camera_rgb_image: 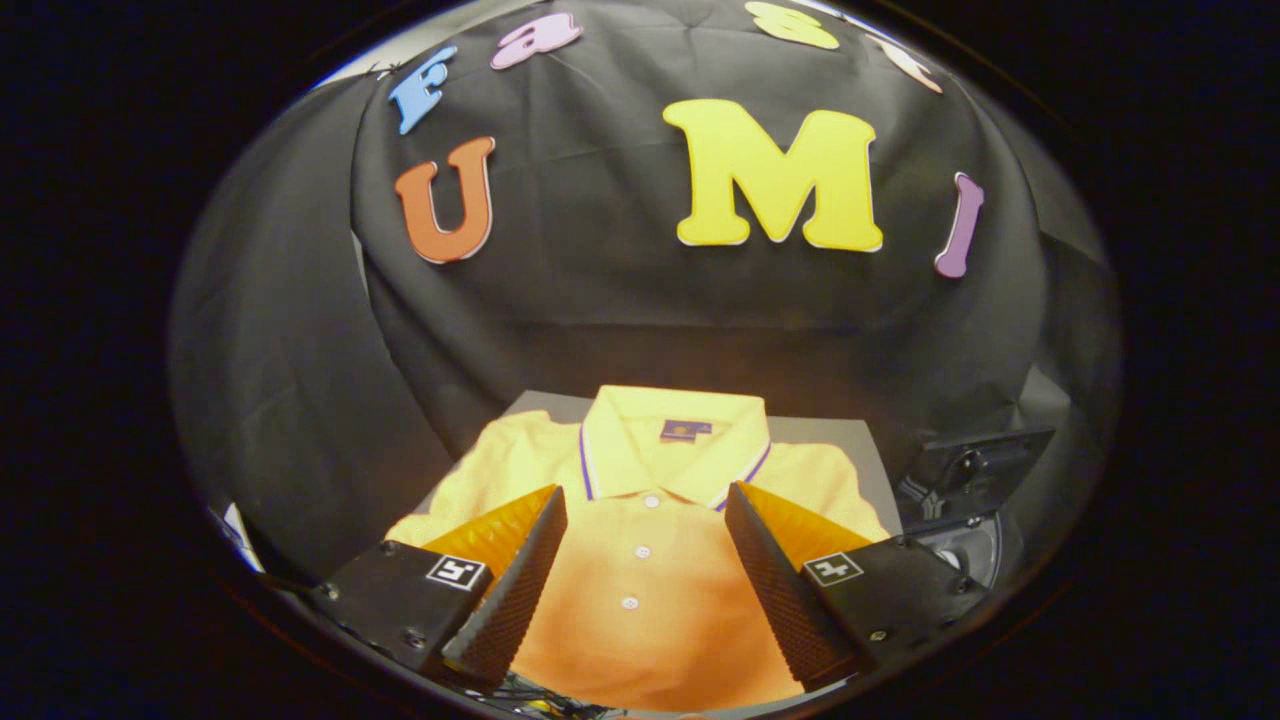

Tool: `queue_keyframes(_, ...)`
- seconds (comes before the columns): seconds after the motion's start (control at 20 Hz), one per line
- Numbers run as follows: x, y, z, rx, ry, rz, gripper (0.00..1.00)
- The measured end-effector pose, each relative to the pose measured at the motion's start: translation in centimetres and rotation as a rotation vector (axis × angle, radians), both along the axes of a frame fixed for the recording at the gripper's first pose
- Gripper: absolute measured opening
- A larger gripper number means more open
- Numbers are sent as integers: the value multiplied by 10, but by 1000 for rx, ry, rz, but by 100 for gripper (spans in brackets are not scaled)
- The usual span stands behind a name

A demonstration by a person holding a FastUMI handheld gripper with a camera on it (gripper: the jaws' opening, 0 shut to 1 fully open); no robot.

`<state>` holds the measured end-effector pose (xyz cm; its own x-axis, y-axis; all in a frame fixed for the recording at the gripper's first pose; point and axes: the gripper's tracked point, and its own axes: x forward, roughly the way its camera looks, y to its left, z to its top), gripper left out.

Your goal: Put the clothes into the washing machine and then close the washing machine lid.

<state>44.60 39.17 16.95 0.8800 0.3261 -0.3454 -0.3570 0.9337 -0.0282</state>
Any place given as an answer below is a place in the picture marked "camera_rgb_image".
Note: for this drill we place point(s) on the grey cabinet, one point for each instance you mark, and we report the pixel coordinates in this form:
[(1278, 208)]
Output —
[(830, 440)]

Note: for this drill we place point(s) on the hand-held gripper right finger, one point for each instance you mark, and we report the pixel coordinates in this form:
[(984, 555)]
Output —
[(775, 590)]

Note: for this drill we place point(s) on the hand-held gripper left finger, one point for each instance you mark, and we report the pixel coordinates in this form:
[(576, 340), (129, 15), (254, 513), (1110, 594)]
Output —
[(510, 600)]

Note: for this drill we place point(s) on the yellow polo shirt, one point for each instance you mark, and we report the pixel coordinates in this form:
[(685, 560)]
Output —
[(650, 600)]

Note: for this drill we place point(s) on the dark washing machine lid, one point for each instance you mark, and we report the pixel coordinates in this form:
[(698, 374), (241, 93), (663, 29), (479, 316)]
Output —
[(985, 462)]

